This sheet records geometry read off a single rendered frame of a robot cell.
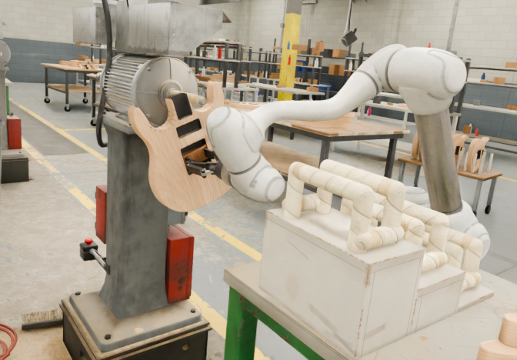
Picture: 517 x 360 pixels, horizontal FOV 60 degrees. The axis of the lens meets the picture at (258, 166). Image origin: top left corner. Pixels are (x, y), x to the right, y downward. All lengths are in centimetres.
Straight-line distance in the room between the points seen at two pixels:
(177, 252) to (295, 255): 120
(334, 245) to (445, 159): 78
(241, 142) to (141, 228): 87
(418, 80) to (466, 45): 1205
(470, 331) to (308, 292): 33
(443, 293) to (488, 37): 1232
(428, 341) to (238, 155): 61
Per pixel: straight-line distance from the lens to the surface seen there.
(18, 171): 507
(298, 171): 84
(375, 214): 93
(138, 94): 162
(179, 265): 205
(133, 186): 184
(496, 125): 1287
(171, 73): 165
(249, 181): 121
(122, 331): 199
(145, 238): 194
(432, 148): 147
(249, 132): 116
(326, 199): 92
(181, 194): 154
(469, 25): 1344
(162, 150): 147
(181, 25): 134
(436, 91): 134
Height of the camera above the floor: 139
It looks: 13 degrees down
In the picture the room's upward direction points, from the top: 5 degrees clockwise
